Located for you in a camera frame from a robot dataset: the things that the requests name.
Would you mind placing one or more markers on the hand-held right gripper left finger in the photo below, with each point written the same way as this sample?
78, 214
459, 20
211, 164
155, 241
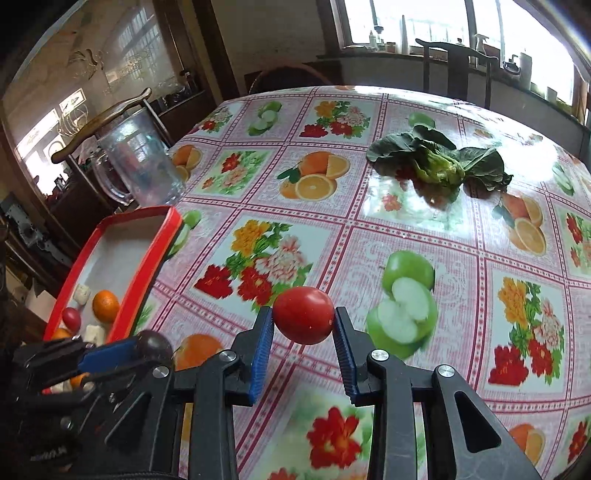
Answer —
261, 350

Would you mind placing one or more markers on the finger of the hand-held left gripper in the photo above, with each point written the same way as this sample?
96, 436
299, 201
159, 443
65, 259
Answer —
134, 376
111, 355

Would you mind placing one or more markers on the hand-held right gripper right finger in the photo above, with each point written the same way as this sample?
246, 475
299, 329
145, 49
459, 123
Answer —
344, 355

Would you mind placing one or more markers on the beige sugarcane chunk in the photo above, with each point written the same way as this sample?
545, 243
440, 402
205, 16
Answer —
94, 334
59, 388
82, 293

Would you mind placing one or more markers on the dark purple passion fruit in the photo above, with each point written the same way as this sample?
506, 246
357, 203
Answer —
154, 348

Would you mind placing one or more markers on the small orange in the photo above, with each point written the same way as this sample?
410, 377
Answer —
78, 379

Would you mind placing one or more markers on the large orange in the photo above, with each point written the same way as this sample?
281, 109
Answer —
105, 304

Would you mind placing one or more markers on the small red tomato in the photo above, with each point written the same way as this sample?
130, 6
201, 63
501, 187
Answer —
71, 317

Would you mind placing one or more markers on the large red tomato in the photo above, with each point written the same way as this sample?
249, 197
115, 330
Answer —
304, 316

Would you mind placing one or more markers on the red rectangular tray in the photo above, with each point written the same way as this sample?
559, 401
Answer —
124, 240

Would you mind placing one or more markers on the floral fruit-print tablecloth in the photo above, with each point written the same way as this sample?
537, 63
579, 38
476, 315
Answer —
369, 258

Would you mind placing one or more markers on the clear glass mug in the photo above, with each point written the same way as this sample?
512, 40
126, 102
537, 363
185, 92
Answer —
138, 161

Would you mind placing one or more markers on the bok choy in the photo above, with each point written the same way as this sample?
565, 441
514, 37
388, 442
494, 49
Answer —
438, 164

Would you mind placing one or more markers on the round-back wooden chair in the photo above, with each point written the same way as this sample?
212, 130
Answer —
286, 73

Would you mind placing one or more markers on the small white bottle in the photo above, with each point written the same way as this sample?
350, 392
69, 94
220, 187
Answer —
372, 39

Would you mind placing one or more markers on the dark straight-back wooden chair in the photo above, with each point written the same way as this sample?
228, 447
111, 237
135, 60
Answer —
459, 55

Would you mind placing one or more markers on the tall white cone bottle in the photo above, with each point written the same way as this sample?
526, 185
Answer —
405, 34

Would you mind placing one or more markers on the dark kettle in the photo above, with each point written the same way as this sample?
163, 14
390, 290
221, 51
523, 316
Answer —
510, 64

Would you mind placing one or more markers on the white spray bottle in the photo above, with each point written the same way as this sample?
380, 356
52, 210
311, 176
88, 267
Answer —
480, 45

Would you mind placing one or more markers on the white container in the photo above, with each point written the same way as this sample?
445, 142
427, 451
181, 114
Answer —
526, 69

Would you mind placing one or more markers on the wooden chair with curved rail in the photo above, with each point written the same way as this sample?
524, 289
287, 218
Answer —
106, 115

